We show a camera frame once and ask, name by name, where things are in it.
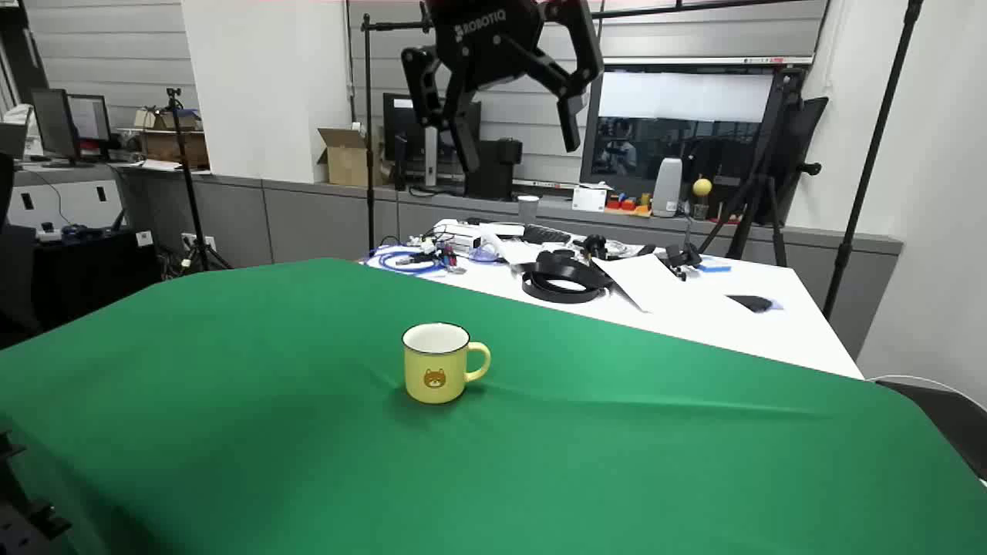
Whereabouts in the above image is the computer monitor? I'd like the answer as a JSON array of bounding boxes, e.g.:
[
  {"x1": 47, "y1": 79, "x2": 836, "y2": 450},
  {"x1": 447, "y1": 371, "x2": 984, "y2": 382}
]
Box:
[{"x1": 29, "y1": 88, "x2": 112, "y2": 163}]

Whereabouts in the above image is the black coiled cable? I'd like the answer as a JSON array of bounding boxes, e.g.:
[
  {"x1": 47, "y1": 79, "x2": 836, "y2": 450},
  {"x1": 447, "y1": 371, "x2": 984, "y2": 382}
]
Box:
[{"x1": 518, "y1": 248, "x2": 611, "y2": 304}]

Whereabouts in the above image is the white box on counter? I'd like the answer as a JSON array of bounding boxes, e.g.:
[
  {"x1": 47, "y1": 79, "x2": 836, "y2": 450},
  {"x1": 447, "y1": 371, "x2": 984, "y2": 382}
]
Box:
[{"x1": 569, "y1": 181, "x2": 611, "y2": 212}]

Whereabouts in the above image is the black mouse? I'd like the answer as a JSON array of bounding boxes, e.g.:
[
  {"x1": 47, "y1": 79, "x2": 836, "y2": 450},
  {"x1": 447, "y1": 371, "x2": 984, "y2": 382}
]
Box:
[{"x1": 727, "y1": 297, "x2": 779, "y2": 314}]

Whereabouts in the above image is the yellow ball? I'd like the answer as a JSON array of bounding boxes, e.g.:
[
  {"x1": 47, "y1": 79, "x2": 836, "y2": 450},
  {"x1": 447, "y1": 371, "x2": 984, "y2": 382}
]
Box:
[{"x1": 690, "y1": 180, "x2": 715, "y2": 200}]

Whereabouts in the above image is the black camera tripod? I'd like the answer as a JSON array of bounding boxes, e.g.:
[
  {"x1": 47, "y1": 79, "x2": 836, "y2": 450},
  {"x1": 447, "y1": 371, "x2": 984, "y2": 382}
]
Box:
[{"x1": 701, "y1": 67, "x2": 830, "y2": 265}]

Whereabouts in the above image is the blue cable bundle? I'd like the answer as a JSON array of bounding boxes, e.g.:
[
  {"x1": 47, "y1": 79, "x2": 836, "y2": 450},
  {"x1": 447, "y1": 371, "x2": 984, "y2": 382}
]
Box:
[{"x1": 374, "y1": 240, "x2": 457, "y2": 277}]

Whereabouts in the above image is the yellow ceramic mug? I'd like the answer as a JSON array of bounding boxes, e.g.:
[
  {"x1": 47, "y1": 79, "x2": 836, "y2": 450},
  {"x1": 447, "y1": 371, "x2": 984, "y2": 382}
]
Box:
[{"x1": 399, "y1": 323, "x2": 492, "y2": 405}]

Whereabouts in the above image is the green table cloth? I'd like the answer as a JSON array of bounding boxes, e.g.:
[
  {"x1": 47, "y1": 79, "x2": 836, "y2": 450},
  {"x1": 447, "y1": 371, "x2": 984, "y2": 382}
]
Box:
[{"x1": 0, "y1": 262, "x2": 987, "y2": 555}]

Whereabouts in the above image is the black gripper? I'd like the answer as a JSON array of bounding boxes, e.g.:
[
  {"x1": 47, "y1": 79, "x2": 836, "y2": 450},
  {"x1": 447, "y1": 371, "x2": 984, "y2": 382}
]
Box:
[{"x1": 399, "y1": 0, "x2": 601, "y2": 150}]

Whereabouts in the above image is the white bottle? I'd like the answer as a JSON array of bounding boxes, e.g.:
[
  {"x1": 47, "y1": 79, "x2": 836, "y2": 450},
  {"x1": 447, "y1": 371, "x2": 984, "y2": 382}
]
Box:
[{"x1": 651, "y1": 156, "x2": 680, "y2": 217}]

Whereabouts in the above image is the cardboard box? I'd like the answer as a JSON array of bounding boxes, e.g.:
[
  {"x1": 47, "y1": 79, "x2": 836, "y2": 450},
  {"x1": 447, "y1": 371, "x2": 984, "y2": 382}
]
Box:
[{"x1": 320, "y1": 130, "x2": 368, "y2": 188}]

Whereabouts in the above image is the black light stand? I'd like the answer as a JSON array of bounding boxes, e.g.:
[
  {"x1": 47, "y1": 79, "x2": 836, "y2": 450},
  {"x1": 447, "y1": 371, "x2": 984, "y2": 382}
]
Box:
[{"x1": 822, "y1": 0, "x2": 924, "y2": 319}]

